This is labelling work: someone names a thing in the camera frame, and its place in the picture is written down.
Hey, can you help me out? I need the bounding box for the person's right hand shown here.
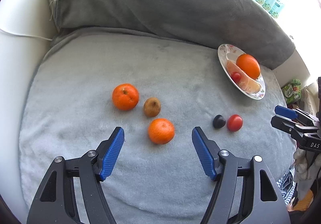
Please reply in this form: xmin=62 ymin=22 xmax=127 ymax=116
xmin=293 ymin=149 xmax=321 ymax=190

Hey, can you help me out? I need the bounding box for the peeled pomelo segment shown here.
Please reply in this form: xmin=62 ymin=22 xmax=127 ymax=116
xmin=226 ymin=60 xmax=261 ymax=94

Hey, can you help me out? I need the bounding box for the large orange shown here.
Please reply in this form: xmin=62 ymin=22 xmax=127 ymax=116
xmin=236 ymin=54 xmax=261 ymax=80

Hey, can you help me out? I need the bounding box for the small brown kiwi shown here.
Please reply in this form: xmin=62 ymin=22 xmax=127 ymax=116
xmin=143 ymin=98 xmax=161 ymax=117

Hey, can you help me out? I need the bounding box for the small tangerine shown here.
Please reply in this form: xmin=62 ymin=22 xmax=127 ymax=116
xmin=148 ymin=118 xmax=175 ymax=145
xmin=112 ymin=83 xmax=140 ymax=111

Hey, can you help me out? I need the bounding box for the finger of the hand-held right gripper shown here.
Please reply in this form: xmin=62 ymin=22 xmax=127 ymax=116
xmin=271 ymin=116 xmax=306 ymax=137
xmin=274 ymin=105 xmax=319 ymax=127

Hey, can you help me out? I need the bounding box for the floral white plate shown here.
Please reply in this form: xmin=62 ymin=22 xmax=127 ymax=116
xmin=217 ymin=44 xmax=266 ymax=100

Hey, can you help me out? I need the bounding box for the thin white cable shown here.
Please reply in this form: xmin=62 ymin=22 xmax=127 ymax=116
xmin=0 ymin=26 xmax=54 ymax=41

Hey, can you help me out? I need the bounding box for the blue striped cloth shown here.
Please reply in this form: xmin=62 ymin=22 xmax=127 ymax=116
xmin=277 ymin=167 xmax=299 ymax=206

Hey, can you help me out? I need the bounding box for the dark purple grape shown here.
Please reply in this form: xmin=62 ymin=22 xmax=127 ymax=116
xmin=213 ymin=115 xmax=226 ymax=129

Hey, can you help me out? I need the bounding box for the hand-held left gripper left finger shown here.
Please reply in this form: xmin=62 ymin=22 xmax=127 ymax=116
xmin=26 ymin=127 xmax=125 ymax=224

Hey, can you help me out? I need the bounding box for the green printed packet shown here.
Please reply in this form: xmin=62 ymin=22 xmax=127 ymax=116
xmin=281 ymin=79 xmax=302 ymax=104

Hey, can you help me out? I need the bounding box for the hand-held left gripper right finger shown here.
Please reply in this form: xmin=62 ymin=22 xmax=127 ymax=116
xmin=192 ymin=127 xmax=291 ymax=224

